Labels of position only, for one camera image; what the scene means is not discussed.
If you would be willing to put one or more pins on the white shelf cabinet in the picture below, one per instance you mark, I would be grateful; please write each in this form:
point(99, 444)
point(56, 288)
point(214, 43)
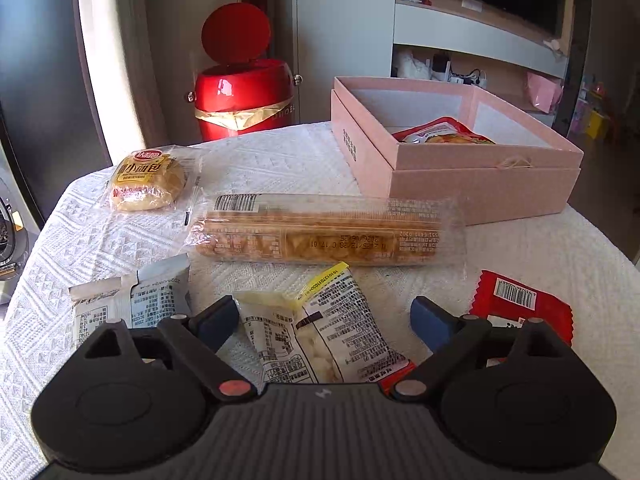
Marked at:
point(450, 35)

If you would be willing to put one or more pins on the white power strip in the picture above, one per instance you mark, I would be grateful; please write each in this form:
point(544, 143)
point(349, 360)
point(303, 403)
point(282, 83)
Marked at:
point(467, 80)

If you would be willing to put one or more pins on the white yellow snack packet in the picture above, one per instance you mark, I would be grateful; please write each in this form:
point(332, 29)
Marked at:
point(325, 330)

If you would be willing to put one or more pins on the yellow toy box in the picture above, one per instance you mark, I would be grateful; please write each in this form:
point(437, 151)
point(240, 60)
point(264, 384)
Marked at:
point(597, 124)

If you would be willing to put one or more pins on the pale blue snack packet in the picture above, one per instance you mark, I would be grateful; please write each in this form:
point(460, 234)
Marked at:
point(150, 295)

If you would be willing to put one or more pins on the pink bag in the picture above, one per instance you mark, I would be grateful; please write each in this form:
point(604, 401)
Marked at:
point(542, 91)

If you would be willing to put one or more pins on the white textured tablecloth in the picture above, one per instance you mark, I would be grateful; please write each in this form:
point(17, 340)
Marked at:
point(300, 160)

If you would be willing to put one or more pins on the yellow label bread packet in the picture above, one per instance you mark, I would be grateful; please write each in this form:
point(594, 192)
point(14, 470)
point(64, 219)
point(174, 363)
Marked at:
point(147, 180)

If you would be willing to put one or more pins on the clear long cracker packet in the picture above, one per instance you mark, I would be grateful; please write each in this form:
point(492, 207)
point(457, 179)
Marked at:
point(325, 235)

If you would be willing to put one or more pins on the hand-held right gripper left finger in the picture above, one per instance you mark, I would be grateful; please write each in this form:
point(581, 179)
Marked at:
point(220, 322)

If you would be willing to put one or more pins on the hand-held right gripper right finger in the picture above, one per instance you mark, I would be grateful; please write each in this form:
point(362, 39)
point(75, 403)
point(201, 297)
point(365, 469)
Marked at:
point(430, 322)

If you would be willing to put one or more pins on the pale pleated curtain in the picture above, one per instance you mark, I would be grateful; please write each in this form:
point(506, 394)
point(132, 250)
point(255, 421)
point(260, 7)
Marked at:
point(120, 60)

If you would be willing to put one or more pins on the white cloth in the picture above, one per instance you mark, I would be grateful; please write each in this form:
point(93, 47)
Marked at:
point(411, 65)

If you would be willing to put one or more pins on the grey washing machine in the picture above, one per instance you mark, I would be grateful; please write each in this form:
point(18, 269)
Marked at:
point(12, 230)

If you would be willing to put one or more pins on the red lidded trash can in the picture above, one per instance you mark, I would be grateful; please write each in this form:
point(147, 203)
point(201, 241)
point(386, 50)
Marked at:
point(240, 95)

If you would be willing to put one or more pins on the small red snack packet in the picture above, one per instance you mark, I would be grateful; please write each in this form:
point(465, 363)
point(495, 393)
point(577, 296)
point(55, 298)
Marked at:
point(520, 297)

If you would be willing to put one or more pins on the router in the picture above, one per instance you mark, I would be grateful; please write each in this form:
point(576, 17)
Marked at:
point(441, 66)

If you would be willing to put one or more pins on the red-rimmed bread packet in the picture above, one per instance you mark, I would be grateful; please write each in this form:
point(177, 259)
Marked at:
point(440, 135)

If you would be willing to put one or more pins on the dark door frame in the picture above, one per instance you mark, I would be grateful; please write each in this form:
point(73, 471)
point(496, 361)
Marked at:
point(50, 60)

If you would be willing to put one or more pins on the pink cardboard box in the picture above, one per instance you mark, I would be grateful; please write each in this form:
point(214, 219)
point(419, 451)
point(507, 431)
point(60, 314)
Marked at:
point(475, 190)

